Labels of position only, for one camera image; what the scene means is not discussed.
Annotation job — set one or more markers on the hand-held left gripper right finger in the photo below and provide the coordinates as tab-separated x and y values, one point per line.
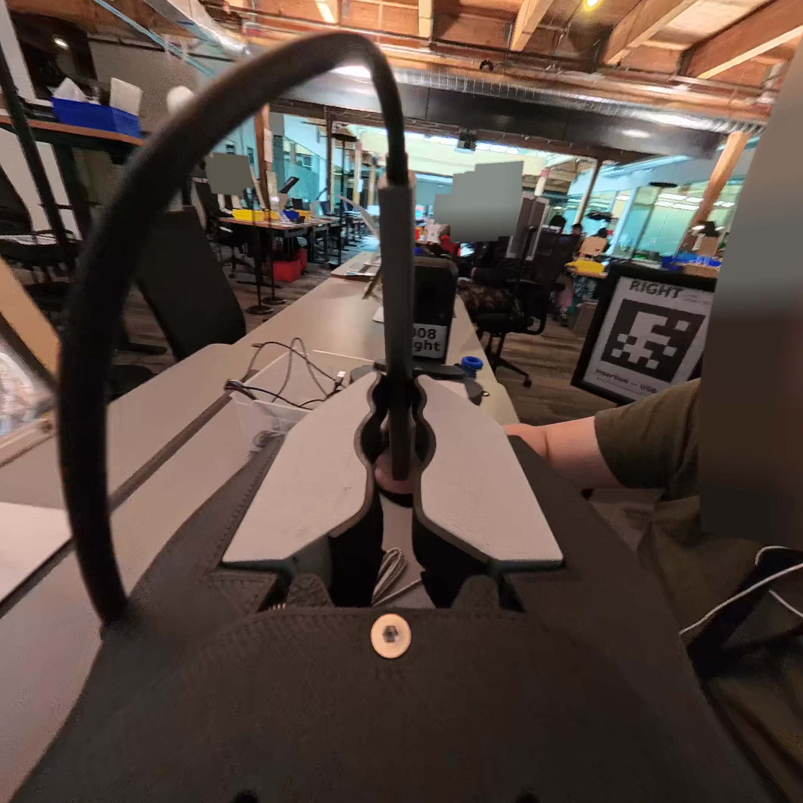
483	495

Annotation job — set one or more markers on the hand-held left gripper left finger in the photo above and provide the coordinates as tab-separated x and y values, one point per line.
307	489

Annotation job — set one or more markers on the grey usb hub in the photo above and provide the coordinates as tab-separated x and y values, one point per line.
396	282

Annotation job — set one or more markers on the clear plastic bin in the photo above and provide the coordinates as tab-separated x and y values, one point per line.
276	408

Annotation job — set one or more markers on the person's right hand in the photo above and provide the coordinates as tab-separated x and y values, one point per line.
392	482

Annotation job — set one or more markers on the red storage bin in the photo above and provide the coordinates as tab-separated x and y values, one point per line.
288	266

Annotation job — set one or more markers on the person's olive shirt torso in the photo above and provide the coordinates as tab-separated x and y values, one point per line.
652	433

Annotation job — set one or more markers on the black framed marker sign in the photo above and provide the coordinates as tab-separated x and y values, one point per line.
646	339

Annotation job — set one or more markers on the white tablet stand base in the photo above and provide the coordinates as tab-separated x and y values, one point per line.
25	539

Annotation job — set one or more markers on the wood-edged display board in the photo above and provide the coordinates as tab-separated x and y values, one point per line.
25	313

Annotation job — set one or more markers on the blue plastic bin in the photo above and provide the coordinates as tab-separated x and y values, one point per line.
94	119

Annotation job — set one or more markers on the high wooden table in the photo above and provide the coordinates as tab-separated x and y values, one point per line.
75	133

